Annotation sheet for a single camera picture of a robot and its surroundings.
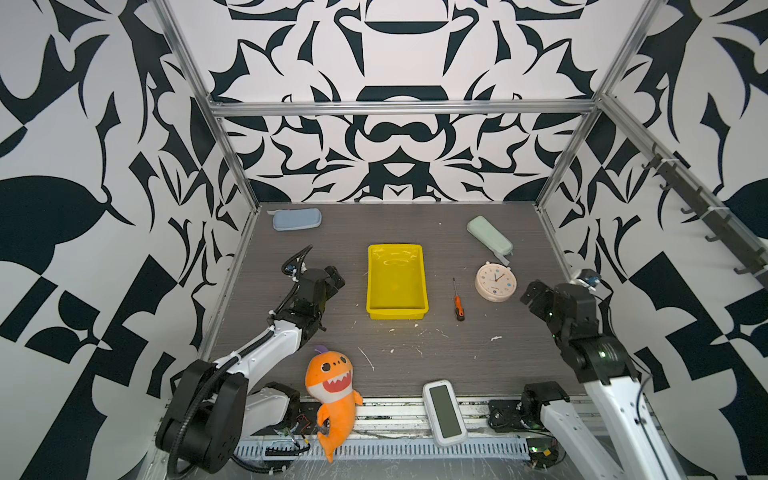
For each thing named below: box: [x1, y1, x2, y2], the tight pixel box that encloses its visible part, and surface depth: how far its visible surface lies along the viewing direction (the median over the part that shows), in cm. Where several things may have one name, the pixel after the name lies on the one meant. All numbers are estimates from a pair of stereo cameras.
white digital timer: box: [422, 379, 468, 447], surface depth 73 cm
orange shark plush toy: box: [305, 346, 363, 463], surface depth 73 cm
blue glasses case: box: [272, 208, 322, 231], surface depth 116 cm
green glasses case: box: [466, 215, 513, 265], surface depth 110 cm
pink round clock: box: [475, 261, 517, 302], surface depth 98 cm
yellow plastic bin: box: [366, 244, 429, 320], surface depth 98 cm
